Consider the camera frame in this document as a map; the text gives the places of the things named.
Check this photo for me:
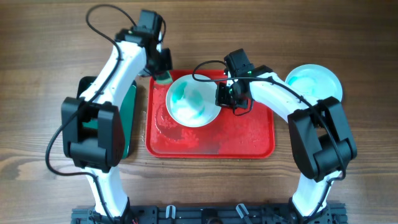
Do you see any green scrub sponge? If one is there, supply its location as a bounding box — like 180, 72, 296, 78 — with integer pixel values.
154, 70, 173, 85

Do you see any white plate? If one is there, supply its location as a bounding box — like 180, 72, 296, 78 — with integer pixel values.
285, 64, 343, 101
165, 74, 221, 128

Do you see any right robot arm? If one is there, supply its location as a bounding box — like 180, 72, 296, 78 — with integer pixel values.
215, 49, 357, 223

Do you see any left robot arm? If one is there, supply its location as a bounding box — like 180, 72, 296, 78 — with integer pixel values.
61, 10, 172, 223

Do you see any red plastic tray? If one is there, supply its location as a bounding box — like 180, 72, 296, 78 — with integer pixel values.
146, 80, 275, 159

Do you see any dark green water tray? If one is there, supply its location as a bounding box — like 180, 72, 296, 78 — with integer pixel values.
76, 76, 137, 159

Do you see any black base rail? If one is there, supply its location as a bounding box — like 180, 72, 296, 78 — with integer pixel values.
70, 203, 348, 224

